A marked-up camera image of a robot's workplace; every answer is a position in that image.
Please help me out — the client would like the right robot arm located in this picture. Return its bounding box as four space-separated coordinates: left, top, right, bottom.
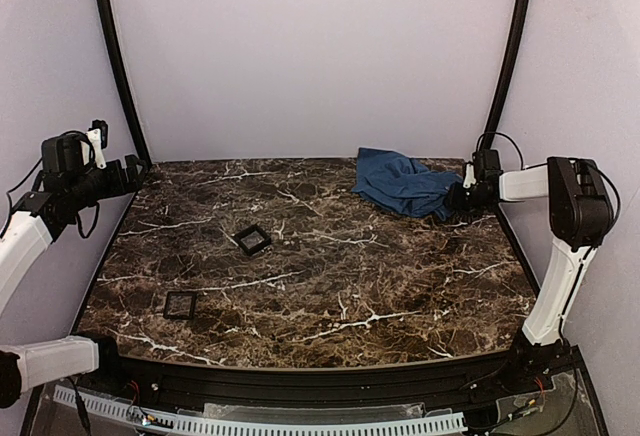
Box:
446 150 620 348

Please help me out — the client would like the white slotted cable duct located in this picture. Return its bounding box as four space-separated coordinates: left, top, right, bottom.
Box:
51 384 468 435

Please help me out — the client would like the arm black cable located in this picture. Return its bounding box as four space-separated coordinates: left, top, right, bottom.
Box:
472 131 621 237
0 129 101 240

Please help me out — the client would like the right black frame post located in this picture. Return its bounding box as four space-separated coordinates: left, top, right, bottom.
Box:
477 0 530 150

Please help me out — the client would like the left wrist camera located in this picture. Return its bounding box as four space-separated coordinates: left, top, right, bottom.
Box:
83 120 108 170

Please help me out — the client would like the black square box upper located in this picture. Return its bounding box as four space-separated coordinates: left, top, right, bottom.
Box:
232 224 272 257

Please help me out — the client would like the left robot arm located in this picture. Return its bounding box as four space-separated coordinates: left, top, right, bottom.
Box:
1 120 149 408

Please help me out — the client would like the black front rail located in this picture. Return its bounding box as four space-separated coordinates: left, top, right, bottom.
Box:
79 352 551 411

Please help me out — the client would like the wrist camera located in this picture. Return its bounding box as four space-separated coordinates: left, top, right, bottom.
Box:
83 120 108 170
463 149 503 189

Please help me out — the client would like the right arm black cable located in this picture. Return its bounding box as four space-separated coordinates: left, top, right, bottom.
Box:
472 131 621 237

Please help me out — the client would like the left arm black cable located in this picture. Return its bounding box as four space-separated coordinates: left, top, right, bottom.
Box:
0 129 101 240

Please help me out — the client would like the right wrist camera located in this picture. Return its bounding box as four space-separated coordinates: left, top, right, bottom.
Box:
463 149 503 189

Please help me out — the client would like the blue garment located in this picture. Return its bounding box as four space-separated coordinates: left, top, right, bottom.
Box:
352 147 462 221

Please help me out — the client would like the black square box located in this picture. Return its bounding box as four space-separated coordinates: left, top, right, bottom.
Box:
232 224 272 257
163 291 197 320

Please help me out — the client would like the left black frame post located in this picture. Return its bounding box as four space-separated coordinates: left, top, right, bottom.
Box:
95 0 152 166

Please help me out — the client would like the black frame post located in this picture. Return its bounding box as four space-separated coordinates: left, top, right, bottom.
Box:
477 0 530 150
95 0 152 166

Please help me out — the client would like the black square box lower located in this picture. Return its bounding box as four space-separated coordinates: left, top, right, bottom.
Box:
163 291 197 320

